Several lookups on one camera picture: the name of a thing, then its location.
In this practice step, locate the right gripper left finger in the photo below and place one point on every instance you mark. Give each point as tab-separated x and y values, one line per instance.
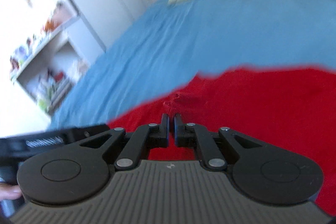
141	141

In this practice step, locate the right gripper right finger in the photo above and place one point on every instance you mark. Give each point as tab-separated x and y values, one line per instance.
199	138

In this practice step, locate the red knit sweater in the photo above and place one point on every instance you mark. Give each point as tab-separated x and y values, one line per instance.
292	108

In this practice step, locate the left hand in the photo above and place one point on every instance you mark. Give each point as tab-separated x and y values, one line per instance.
9	192

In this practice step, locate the white shelf desk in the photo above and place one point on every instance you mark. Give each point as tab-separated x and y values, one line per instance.
49	65

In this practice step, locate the blue bed sheet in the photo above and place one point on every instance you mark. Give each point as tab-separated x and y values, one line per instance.
168	45

